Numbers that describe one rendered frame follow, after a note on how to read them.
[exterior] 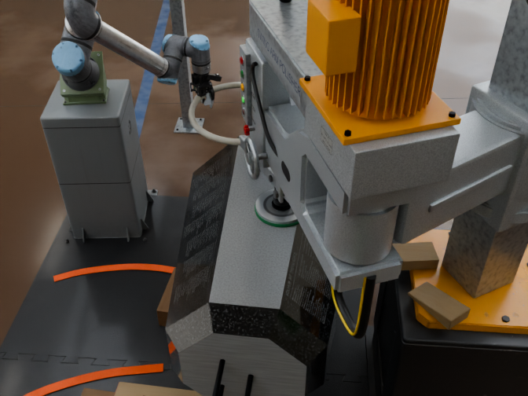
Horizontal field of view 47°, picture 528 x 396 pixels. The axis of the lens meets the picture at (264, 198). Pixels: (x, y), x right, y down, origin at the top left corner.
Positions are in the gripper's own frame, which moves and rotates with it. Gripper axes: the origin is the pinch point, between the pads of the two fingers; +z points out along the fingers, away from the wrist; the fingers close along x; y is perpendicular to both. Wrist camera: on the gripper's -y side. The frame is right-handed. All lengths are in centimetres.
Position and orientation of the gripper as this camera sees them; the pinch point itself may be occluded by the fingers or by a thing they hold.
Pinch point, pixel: (207, 103)
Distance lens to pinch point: 307.3
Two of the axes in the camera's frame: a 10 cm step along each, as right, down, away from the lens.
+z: 0.0, 7.2, 6.9
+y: -6.8, 5.0, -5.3
